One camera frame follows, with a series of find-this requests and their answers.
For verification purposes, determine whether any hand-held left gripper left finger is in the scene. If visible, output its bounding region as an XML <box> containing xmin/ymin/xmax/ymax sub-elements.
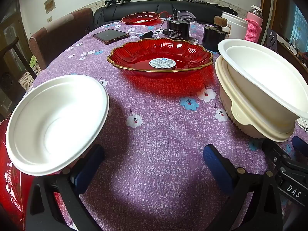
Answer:
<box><xmin>25</xmin><ymin>144</ymin><xmax>106</xmax><ymax>231</ymax></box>

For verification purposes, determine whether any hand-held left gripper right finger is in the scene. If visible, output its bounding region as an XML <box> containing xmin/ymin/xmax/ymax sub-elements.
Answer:
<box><xmin>203</xmin><ymin>144</ymin><xmax>283</xmax><ymax>231</ymax></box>

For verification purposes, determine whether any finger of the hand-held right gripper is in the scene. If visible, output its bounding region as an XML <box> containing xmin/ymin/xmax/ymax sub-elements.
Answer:
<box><xmin>291</xmin><ymin>136</ymin><xmax>308</xmax><ymax>155</ymax></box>
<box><xmin>262</xmin><ymin>138</ymin><xmax>292</xmax><ymax>167</ymax></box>

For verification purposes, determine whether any shallow white disposable bowl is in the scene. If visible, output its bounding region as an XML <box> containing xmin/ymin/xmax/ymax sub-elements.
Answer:
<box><xmin>5</xmin><ymin>74</ymin><xmax>110</xmax><ymax>177</ymax></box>

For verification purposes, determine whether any beige disposable bowl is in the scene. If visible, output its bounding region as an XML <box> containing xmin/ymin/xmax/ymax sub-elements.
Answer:
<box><xmin>215</xmin><ymin>55</ymin><xmax>299</xmax><ymax>142</ymax></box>

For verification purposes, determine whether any deep white disposable bowl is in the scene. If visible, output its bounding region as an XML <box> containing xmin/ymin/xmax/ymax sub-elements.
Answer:
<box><xmin>218</xmin><ymin>38</ymin><xmax>308</xmax><ymax>126</ymax></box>

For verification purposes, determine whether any red plate with white label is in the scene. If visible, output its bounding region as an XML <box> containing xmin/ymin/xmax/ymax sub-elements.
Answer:
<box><xmin>107</xmin><ymin>38</ymin><xmax>214</xmax><ymax>74</ymax></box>

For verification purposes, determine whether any purple floral tablecloth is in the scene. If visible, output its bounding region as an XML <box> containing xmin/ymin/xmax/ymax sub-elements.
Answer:
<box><xmin>22</xmin><ymin>20</ymin><xmax>308</xmax><ymax>231</ymax></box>

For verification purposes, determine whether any wooden sideboard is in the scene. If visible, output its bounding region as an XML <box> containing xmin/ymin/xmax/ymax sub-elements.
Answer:
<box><xmin>277</xmin><ymin>35</ymin><xmax>308</xmax><ymax>74</ymax></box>

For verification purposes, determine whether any dark glass tumbler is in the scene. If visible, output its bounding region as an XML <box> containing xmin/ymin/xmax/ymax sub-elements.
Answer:
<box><xmin>265</xmin><ymin>28</ymin><xmax>278</xmax><ymax>53</ymax></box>

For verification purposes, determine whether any pink sleeved bottle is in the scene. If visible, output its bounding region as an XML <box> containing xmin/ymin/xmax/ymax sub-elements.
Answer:
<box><xmin>244</xmin><ymin>5</ymin><xmax>263</xmax><ymax>44</ymax></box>

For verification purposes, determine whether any window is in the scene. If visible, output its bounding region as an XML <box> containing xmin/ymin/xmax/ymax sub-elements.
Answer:
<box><xmin>289</xmin><ymin>0</ymin><xmax>308</xmax><ymax>42</ymax></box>

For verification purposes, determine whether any dark jar with wooden lid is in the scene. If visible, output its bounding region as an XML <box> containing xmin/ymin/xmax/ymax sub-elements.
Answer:
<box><xmin>203</xmin><ymin>16</ymin><xmax>231</xmax><ymax>51</ymax></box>

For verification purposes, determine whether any white cylindrical container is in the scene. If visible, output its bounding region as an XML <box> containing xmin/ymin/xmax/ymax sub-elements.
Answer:
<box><xmin>221</xmin><ymin>12</ymin><xmax>249</xmax><ymax>40</ymax></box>

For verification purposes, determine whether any brown upholstered chair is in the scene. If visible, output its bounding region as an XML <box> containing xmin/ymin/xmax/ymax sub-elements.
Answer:
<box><xmin>29</xmin><ymin>8</ymin><xmax>94</xmax><ymax>71</ymax></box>

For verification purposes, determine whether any dark smartphone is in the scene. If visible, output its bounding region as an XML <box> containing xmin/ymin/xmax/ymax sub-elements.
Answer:
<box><xmin>93</xmin><ymin>28</ymin><xmax>130</xmax><ymax>45</ymax></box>

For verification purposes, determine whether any dark wooden chair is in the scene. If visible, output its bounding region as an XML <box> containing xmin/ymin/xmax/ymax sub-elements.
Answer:
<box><xmin>0</xmin><ymin>36</ymin><xmax>37</xmax><ymax>80</ymax></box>

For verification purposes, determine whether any black jar with white label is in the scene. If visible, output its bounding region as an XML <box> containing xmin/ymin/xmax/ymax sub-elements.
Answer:
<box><xmin>167</xmin><ymin>10</ymin><xmax>190</xmax><ymax>40</ymax></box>

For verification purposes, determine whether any black bag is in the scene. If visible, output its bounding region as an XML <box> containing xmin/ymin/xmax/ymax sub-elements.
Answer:
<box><xmin>207</xmin><ymin>3</ymin><xmax>238</xmax><ymax>15</ymax></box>

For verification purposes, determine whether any small red gold-rimmed plate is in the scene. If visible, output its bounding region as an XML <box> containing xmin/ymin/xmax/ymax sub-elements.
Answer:
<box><xmin>121</xmin><ymin>12</ymin><xmax>161</xmax><ymax>26</ymax></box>

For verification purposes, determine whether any wooden cabinet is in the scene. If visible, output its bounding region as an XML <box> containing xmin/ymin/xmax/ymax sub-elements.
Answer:
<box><xmin>0</xmin><ymin>3</ymin><xmax>27</xmax><ymax>60</ymax></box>

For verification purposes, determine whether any black leather sofa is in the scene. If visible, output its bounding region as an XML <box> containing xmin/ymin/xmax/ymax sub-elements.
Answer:
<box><xmin>93</xmin><ymin>1</ymin><xmax>237</xmax><ymax>27</ymax></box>

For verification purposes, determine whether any small wall plaque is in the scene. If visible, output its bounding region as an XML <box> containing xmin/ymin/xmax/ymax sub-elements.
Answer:
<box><xmin>44</xmin><ymin>0</ymin><xmax>55</xmax><ymax>14</ymax></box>

